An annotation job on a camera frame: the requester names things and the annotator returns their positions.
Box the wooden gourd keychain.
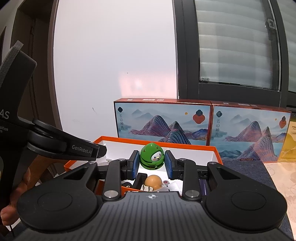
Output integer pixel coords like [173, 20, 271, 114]
[144, 174, 163, 191]

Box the orange cardboard box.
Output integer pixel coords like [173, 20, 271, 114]
[63, 136, 223, 195]

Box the white window blind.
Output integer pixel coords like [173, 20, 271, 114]
[194, 0, 296, 91]

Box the dark window frame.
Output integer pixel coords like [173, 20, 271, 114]
[172, 0, 296, 109]

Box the brown wooden door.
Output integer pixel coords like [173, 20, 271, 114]
[0, 0, 58, 139]

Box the dark blue metal flask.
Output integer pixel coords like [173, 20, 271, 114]
[199, 179, 211, 197]

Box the mountain print gift box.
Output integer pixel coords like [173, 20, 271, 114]
[209, 101, 292, 163]
[114, 98, 212, 146]

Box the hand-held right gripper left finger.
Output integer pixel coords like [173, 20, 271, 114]
[62, 150, 141, 202]

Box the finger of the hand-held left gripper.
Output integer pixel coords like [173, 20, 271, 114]
[65, 139, 107, 161]

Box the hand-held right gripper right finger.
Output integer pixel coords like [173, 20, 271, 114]
[165, 150, 241, 202]

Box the green round bird toy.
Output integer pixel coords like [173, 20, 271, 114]
[140, 142, 165, 171]

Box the gold patterned box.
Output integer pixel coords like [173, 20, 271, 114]
[276, 120, 296, 163]

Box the person's left hand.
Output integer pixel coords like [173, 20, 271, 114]
[0, 167, 31, 226]

